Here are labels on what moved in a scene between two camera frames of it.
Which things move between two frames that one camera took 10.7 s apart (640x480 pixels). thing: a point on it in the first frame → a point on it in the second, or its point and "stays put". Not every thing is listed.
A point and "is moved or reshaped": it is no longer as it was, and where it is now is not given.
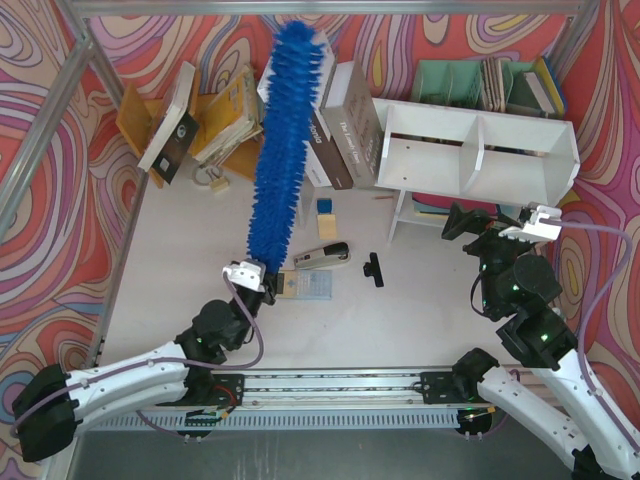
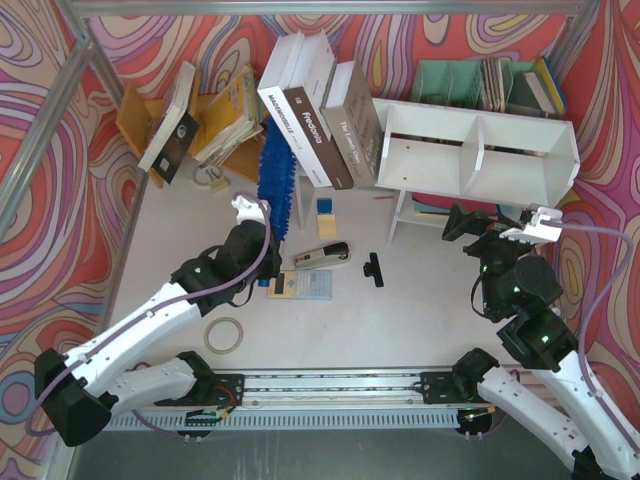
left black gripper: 270,285 → 273,257
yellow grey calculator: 308,284 stays put
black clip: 373,268 stays put
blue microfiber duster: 292,86 is moved or reshaped
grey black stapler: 328,255 stays put
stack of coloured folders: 435,205 stays put
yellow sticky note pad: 327,226 stays put
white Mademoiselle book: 327,65 → 273,92
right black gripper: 480,239 stays put
